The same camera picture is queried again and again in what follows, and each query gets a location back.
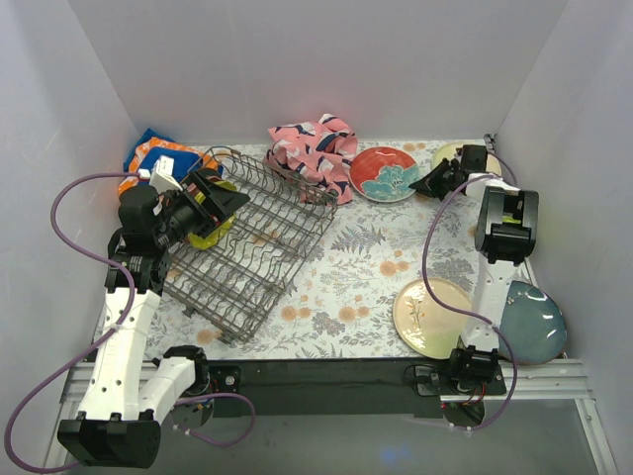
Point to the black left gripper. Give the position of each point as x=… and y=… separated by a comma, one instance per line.
x=204, y=204

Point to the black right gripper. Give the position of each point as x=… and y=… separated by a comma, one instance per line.
x=450, y=173

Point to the olive green dotted plate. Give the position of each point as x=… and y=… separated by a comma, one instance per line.
x=219, y=233

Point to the red plate with teal flower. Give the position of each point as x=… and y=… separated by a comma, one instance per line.
x=384, y=174

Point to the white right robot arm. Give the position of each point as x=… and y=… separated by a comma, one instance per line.
x=505, y=236

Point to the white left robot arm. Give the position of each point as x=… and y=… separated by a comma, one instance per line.
x=118, y=423

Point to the orange and blue cloth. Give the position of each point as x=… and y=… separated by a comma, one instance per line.
x=151, y=146

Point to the floral tablecloth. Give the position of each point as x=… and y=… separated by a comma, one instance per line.
x=341, y=300

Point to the pink patterned cloth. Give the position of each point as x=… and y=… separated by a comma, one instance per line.
x=320, y=152

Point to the cream and green plate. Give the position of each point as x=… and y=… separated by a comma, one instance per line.
x=425, y=326

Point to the grey blue plate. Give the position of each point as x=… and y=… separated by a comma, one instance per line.
x=533, y=326

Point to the black base bar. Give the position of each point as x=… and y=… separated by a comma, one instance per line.
x=344, y=387

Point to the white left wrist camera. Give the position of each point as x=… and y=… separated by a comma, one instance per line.
x=160, y=177

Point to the grey wire dish rack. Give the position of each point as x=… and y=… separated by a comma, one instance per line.
x=236, y=283

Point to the aluminium rail frame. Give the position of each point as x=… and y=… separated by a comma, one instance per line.
x=560, y=379

